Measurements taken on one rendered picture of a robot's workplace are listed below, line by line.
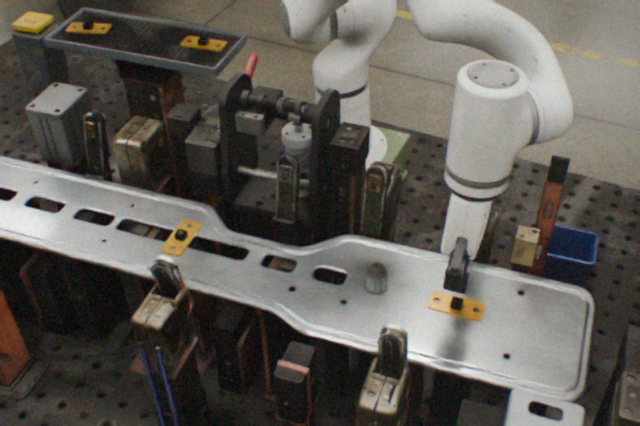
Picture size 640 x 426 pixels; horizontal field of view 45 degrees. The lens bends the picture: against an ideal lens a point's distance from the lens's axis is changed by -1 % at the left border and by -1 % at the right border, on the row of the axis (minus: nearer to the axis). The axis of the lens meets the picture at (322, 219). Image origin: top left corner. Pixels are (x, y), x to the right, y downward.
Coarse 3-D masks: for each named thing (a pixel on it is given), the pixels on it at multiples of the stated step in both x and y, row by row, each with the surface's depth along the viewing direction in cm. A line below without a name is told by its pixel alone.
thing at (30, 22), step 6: (30, 12) 157; (24, 18) 155; (30, 18) 155; (36, 18) 155; (42, 18) 155; (48, 18) 155; (12, 24) 153; (18, 24) 153; (24, 24) 153; (30, 24) 153; (36, 24) 153; (42, 24) 153; (48, 24) 155; (24, 30) 153; (30, 30) 152; (36, 30) 152
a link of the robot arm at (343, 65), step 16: (352, 0) 149; (368, 0) 149; (384, 0) 150; (336, 16) 149; (352, 16) 150; (368, 16) 151; (384, 16) 152; (352, 32) 153; (368, 32) 154; (384, 32) 154; (336, 48) 161; (352, 48) 158; (368, 48) 156; (320, 64) 161; (336, 64) 159; (352, 64) 158; (368, 64) 162; (320, 80) 161; (336, 80) 159; (352, 80) 160; (368, 80) 165; (352, 96) 162
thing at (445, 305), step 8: (432, 296) 118; (440, 296) 118; (448, 296) 118; (456, 296) 118; (432, 304) 117; (440, 304) 117; (448, 304) 117; (456, 304) 116; (464, 304) 117; (472, 304) 117; (480, 304) 117; (448, 312) 116; (456, 312) 116; (464, 312) 116; (472, 312) 116; (480, 312) 116; (480, 320) 115
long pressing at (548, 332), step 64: (64, 192) 138; (128, 192) 138; (128, 256) 126; (192, 256) 126; (256, 256) 126; (320, 256) 125; (384, 256) 125; (448, 256) 125; (320, 320) 115; (384, 320) 115; (448, 320) 115; (512, 320) 115; (576, 320) 115; (512, 384) 106; (576, 384) 106
